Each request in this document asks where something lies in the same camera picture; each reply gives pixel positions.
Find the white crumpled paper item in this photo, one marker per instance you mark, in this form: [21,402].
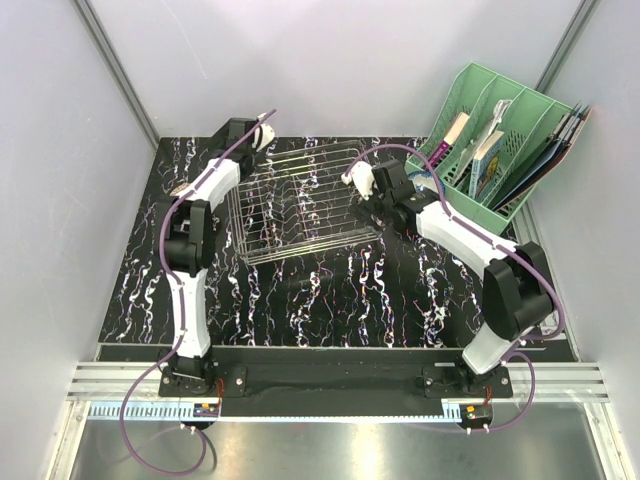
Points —
[499,111]

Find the metal wire dish rack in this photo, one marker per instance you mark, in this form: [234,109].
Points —
[295,203]

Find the black marble pattern mat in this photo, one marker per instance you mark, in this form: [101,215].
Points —
[400,291]

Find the red patterned ceramic bowl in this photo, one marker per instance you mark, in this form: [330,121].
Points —
[182,190]

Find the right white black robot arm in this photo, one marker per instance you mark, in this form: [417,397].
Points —
[517,292]

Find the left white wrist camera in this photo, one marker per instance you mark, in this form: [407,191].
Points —
[264,135]

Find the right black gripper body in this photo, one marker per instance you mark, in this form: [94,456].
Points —
[379,205]

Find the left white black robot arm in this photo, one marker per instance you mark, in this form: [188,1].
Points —
[185,242]

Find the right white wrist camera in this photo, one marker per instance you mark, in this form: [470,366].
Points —
[360,175]

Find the dark folders stack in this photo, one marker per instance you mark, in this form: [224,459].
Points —
[555,144]

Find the aluminium rail frame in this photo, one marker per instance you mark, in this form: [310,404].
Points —
[545,382]

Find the blue orange ceramic bowl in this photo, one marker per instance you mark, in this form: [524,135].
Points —
[422,181]

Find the green plastic file organizer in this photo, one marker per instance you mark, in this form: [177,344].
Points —
[531,117]

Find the purple spine book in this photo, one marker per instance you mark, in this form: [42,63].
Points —
[446,131]

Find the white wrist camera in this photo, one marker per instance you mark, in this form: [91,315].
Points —
[264,135]
[360,175]

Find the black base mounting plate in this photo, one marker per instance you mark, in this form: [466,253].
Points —
[305,407]

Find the blue yellow cover book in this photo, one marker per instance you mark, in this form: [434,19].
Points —
[484,166]

